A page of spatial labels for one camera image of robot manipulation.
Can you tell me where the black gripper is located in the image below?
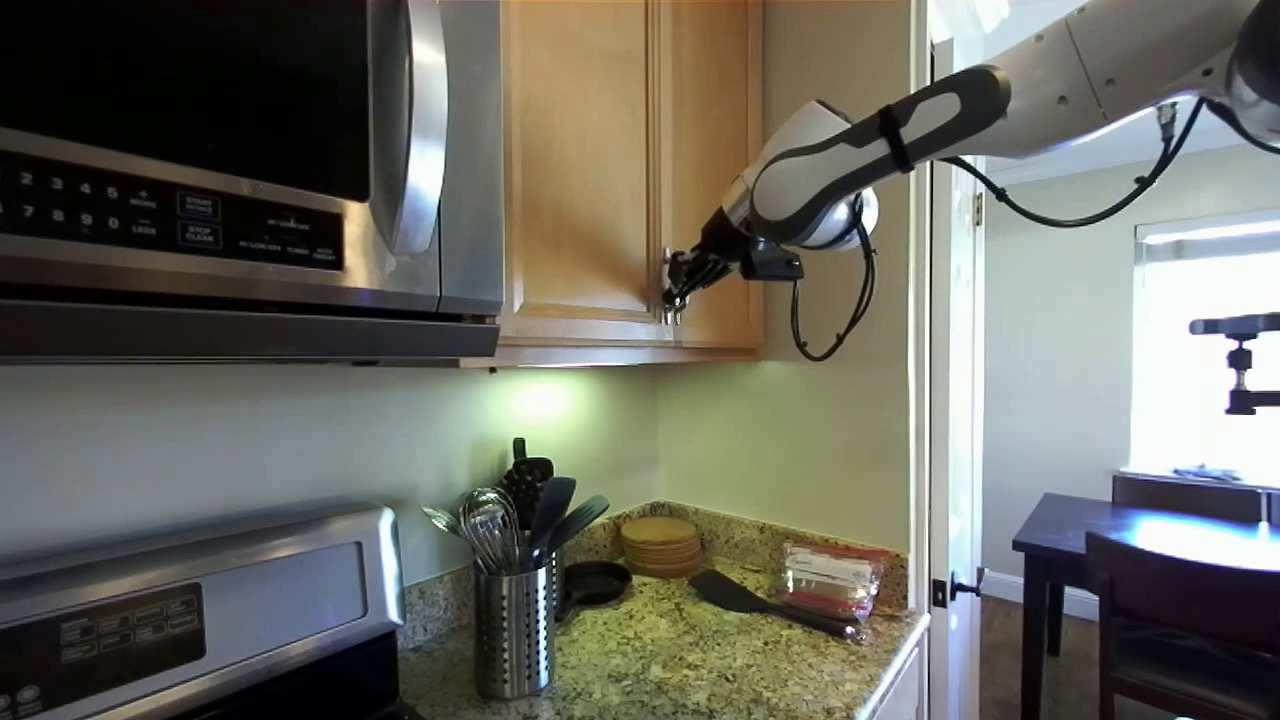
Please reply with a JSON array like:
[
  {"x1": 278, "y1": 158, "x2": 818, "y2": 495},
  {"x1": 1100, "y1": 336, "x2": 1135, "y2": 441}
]
[{"x1": 659, "y1": 207, "x2": 760, "y2": 317}]

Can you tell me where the wooden cabinet door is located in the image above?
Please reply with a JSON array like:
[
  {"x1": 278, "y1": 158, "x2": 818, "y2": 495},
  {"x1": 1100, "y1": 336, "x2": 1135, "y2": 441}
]
[
  {"x1": 659, "y1": 0, "x2": 767, "y2": 361},
  {"x1": 500, "y1": 0, "x2": 666, "y2": 349}
]

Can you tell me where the wooden cabinet body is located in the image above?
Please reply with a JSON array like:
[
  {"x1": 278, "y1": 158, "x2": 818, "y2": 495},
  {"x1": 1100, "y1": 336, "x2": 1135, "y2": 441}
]
[{"x1": 456, "y1": 0, "x2": 774, "y2": 376}]

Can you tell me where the white door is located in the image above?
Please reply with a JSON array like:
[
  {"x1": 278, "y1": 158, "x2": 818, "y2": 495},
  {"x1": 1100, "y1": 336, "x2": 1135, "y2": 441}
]
[{"x1": 928, "y1": 37, "x2": 992, "y2": 720}]

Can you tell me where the white base cabinet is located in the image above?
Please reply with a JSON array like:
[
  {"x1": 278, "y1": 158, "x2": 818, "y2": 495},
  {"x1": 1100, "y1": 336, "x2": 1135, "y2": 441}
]
[{"x1": 847, "y1": 611, "x2": 936, "y2": 720}]

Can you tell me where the black plastic utensil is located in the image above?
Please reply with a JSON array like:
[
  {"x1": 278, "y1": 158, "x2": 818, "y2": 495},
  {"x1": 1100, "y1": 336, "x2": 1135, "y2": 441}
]
[{"x1": 521, "y1": 471, "x2": 615, "y2": 564}]

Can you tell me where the black spatula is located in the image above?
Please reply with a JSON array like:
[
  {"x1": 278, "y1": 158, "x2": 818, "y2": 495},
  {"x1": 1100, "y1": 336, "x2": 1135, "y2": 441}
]
[{"x1": 683, "y1": 567, "x2": 863, "y2": 642}]

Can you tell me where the small black dish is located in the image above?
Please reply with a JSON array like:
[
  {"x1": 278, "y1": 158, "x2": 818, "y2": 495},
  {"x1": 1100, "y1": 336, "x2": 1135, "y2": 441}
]
[{"x1": 558, "y1": 557, "x2": 637, "y2": 617}]

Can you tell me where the perforated steel utensil holder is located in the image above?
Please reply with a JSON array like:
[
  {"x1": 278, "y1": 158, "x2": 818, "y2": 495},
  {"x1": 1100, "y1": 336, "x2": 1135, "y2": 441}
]
[
  {"x1": 471, "y1": 557, "x2": 558, "y2": 704},
  {"x1": 536, "y1": 543, "x2": 569, "y2": 622}
]

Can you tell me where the metal spoon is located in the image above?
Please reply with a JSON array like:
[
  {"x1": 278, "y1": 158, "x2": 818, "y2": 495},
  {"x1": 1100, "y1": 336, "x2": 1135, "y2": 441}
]
[{"x1": 420, "y1": 500, "x2": 478, "y2": 543}]

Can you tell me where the dark wooden dining table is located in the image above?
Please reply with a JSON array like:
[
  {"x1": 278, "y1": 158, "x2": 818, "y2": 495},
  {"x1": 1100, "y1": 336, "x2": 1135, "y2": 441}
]
[{"x1": 1008, "y1": 486, "x2": 1280, "y2": 720}]

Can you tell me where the stainless steel microwave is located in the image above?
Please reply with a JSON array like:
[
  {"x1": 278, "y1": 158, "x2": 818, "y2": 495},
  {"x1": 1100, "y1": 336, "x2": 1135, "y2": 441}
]
[{"x1": 0, "y1": 0, "x2": 507, "y2": 366}]

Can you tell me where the bright window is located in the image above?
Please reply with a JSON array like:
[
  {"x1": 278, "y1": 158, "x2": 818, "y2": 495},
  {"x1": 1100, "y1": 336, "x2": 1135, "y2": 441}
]
[{"x1": 1126, "y1": 217, "x2": 1280, "y2": 490}]

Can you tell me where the stainless steel stove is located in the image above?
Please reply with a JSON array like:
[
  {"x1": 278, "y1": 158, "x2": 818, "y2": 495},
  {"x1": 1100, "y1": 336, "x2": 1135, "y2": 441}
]
[{"x1": 0, "y1": 500, "x2": 431, "y2": 720}]

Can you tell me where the dark wooden chair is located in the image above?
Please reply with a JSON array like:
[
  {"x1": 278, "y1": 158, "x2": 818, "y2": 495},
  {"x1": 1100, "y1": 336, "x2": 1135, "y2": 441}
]
[
  {"x1": 1106, "y1": 469, "x2": 1273, "y2": 526},
  {"x1": 1081, "y1": 526, "x2": 1280, "y2": 720}
]

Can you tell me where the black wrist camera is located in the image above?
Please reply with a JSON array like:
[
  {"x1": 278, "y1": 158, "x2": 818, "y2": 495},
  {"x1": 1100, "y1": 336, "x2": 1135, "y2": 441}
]
[{"x1": 737, "y1": 230, "x2": 806, "y2": 284}]

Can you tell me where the white door frame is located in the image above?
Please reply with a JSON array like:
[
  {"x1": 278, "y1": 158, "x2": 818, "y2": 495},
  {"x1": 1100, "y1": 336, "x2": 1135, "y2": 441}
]
[{"x1": 907, "y1": 0, "x2": 939, "y2": 620}]

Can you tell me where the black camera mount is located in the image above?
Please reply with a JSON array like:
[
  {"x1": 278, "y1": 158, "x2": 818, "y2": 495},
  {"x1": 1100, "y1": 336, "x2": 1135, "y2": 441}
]
[{"x1": 1184, "y1": 307, "x2": 1280, "y2": 419}]

